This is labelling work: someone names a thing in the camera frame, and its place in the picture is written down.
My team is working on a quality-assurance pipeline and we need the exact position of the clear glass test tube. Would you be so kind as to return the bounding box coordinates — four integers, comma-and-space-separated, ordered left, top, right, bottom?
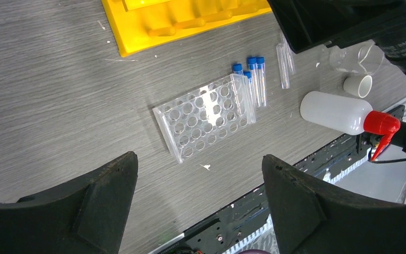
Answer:
280, 31, 296, 75
276, 43, 290, 89

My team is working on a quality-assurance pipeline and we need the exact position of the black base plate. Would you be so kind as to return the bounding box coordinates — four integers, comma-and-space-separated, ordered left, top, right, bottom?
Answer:
146, 104, 406, 254

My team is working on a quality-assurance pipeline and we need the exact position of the clear acrylic tube rack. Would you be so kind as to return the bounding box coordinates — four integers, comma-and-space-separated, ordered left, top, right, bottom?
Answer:
152, 74, 256, 164

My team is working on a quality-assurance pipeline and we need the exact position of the yellow test tube rack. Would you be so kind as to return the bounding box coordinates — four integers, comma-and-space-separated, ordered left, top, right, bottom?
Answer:
102, 0, 272, 57

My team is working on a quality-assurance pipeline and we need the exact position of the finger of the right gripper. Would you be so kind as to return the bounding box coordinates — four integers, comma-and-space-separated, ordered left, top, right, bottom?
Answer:
268, 1, 406, 53

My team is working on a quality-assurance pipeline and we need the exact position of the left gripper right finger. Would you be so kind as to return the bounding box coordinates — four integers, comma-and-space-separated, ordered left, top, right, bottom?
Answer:
262, 155, 406, 253

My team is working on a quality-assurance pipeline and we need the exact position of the small white cup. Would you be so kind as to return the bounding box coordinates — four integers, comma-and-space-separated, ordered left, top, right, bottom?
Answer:
343, 75, 373, 98

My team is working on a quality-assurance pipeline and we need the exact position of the blue capped tube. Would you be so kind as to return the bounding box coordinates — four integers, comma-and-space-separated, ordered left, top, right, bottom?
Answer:
243, 71, 257, 107
256, 57, 267, 107
232, 63, 248, 116
247, 57, 261, 107

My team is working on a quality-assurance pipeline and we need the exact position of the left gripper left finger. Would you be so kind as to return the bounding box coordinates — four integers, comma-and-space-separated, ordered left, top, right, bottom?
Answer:
0, 151, 138, 253

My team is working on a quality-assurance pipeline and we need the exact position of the red capped wash bottle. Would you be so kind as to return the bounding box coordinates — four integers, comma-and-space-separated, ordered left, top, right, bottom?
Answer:
300, 91, 401, 161

